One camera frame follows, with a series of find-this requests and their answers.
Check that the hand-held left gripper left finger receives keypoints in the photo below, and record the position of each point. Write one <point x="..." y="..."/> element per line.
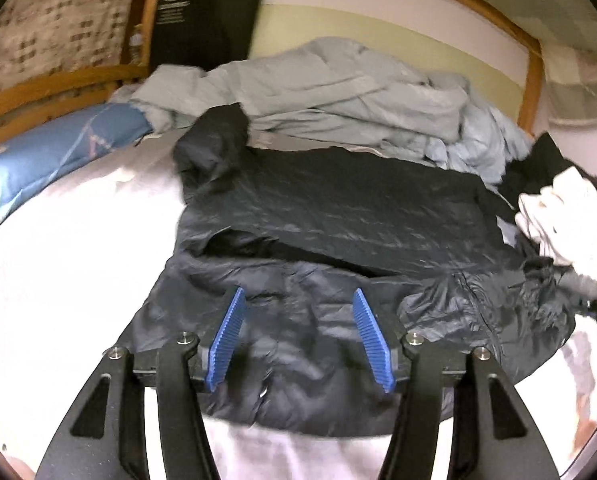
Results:
<point x="226" y="335"/>

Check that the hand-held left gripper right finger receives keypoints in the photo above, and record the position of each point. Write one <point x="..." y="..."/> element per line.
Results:
<point x="371" y="335"/>

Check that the black puffer jacket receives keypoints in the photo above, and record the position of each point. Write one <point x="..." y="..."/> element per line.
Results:
<point x="328" y="210"/>

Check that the white garment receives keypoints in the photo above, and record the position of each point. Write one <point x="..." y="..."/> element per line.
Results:
<point x="573" y="220"/>

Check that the pale hanging cloth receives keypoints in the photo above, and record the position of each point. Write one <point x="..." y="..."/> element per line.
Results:
<point x="578" y="95"/>

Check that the pale grey-blue duvet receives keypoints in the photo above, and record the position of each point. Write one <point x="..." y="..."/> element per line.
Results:
<point x="328" y="90"/>

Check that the blue printed pillow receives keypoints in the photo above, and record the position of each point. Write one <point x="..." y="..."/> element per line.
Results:
<point x="53" y="150"/>

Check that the pastel checked cloth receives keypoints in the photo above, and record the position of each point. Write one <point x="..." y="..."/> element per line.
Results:
<point x="553" y="5"/>

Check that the black hanging printed garment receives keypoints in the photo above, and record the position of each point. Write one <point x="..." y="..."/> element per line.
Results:
<point x="203" y="20"/>

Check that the brown patterned curtain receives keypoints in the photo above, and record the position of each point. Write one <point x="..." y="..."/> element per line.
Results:
<point x="53" y="20"/>

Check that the wooden bed frame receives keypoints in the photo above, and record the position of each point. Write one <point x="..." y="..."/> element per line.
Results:
<point x="531" y="90"/>

